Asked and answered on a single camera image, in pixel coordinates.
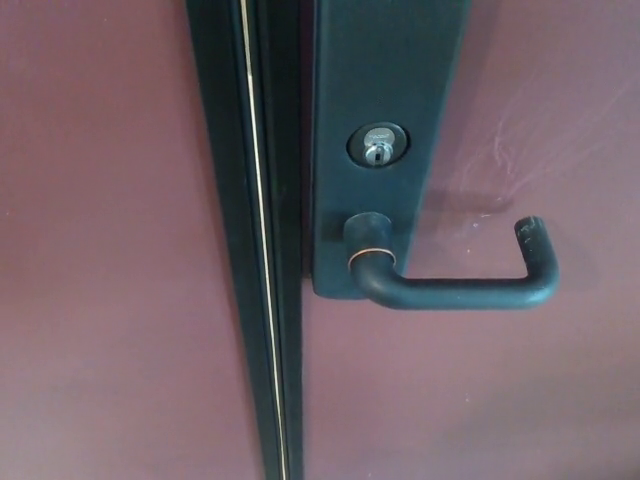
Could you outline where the black lever door handle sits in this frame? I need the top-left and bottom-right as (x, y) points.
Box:
(343, 211), (562, 312)

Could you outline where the black door edge strip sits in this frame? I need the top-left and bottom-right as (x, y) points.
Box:
(183, 0), (314, 480)

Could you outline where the silver lock cylinder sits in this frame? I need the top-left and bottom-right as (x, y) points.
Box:
(345, 121), (412, 169)

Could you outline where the black handle backplate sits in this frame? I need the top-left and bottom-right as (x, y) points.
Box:
(308, 0), (472, 301)

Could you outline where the maroon door leaf with handle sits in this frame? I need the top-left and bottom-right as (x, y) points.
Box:
(299, 0), (640, 480)

